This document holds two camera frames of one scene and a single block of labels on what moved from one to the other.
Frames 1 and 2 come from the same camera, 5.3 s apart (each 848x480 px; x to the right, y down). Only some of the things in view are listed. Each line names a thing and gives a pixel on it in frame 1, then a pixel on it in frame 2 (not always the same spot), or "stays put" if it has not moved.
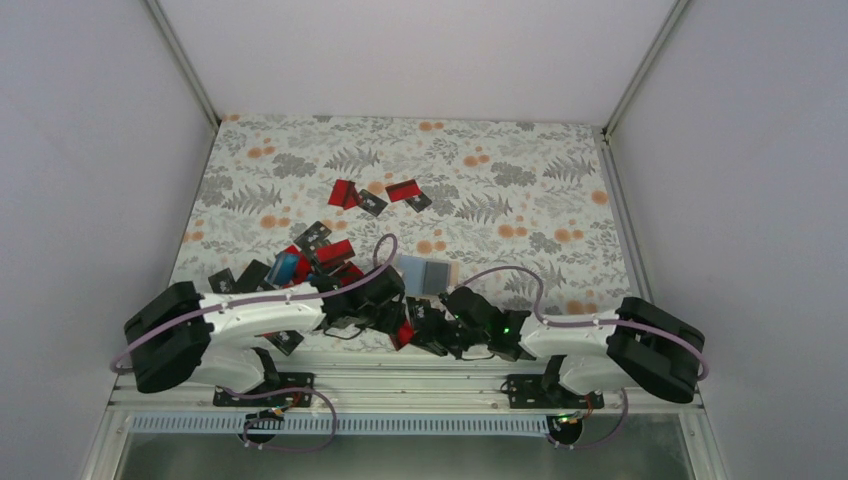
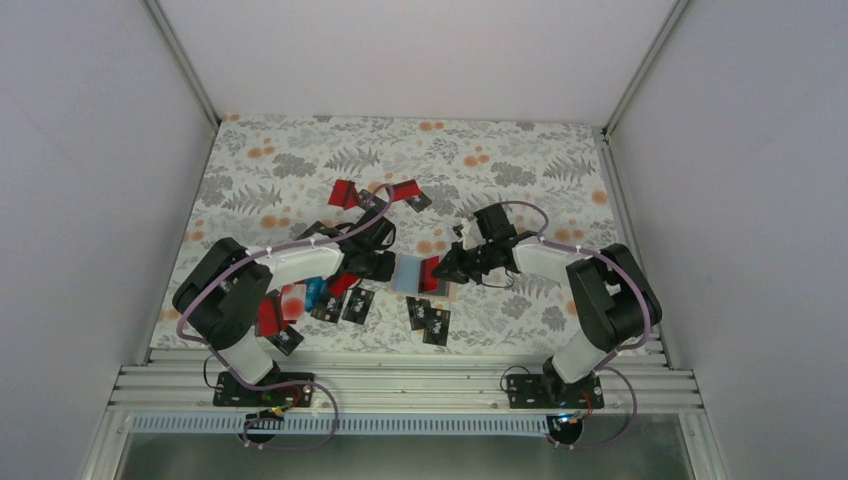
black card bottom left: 286,340 stays put
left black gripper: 393,318 → 384,272
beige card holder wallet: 425,277 stays put
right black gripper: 438,342 → 455,268
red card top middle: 403,190 stays put
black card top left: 371,203 stays put
